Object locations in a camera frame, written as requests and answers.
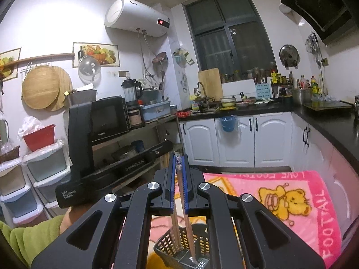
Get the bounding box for brown wicker basket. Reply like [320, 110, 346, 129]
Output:
[0, 145, 21, 163]

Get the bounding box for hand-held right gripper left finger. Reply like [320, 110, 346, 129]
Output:
[31, 154, 177, 269]

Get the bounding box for dark green utensil holder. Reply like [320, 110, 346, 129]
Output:
[154, 223, 209, 269]

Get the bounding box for white plastic drawer unit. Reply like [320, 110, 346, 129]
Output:
[0, 158, 44, 225]
[22, 139, 72, 208]

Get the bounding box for light blue knife block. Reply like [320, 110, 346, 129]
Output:
[255, 83, 272, 100]

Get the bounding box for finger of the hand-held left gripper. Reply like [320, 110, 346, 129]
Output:
[145, 141, 173, 160]

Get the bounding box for single plastic-wrapped chopstick pair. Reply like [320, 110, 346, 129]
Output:
[171, 151, 198, 265]

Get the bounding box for person's left forearm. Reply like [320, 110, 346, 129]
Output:
[0, 204, 94, 269]

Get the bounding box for grey metal container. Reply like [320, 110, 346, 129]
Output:
[64, 89, 97, 108]

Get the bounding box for round wooden board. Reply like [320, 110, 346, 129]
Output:
[45, 67, 73, 111]

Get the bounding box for hanging reddish pan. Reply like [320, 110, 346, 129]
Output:
[152, 52, 169, 65]

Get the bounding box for wooden cutting board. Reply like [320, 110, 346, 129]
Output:
[198, 68, 224, 99]

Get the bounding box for black kitchen countertop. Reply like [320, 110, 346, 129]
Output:
[178, 101, 359, 171]

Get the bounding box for blue plastic bag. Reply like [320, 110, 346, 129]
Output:
[215, 115, 242, 141]

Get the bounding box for row of spice jars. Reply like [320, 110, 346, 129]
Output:
[220, 62, 278, 84]

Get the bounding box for blender with brown base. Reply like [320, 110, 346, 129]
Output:
[121, 71, 145, 129]

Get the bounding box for cluster of oil bottles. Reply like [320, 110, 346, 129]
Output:
[299, 74, 327, 95]

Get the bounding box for round bamboo board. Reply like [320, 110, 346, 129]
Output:
[22, 66, 61, 110]

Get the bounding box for glass pot lid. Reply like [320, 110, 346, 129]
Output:
[78, 55, 101, 84]

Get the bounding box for dark framed window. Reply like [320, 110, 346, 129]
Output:
[184, 0, 278, 80]

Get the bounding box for white plastic bag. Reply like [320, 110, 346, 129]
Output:
[18, 116, 45, 135]

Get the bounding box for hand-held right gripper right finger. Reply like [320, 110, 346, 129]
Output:
[182, 155, 327, 269]

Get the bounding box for steel mixing pot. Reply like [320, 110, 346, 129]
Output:
[292, 88, 312, 106]

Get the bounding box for black range hood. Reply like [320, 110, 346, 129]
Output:
[280, 0, 355, 45]

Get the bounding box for wall mounted utensil caddy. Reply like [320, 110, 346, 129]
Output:
[173, 47, 195, 67]

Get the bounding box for metal shelf rack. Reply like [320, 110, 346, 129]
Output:
[64, 113, 186, 202]

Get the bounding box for stacked steel pots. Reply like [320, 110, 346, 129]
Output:
[111, 141, 146, 161]

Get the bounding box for red plastic basin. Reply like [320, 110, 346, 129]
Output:
[23, 125, 56, 152]

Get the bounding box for hanging small kitchen tools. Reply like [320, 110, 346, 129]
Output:
[305, 31, 321, 54]

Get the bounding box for steel faucet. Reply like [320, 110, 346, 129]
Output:
[193, 82, 208, 110]

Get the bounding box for light blue plastic box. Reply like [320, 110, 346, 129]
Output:
[140, 101, 171, 122]

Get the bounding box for pink printed bear blanket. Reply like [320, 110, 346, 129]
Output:
[149, 170, 343, 269]

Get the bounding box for wooden rolling pin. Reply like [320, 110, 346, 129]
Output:
[0, 52, 76, 69]

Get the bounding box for white water heater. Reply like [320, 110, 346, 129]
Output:
[105, 0, 171, 38]

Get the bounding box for steel pot lid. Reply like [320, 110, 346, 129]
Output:
[278, 44, 300, 68]

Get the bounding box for bowl of yellow food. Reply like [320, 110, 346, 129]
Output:
[219, 97, 236, 110]

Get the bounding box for black microwave oven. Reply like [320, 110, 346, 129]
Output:
[91, 96, 129, 146]

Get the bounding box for fruit wall poster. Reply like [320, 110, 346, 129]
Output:
[72, 42, 119, 68]
[0, 48, 22, 80]

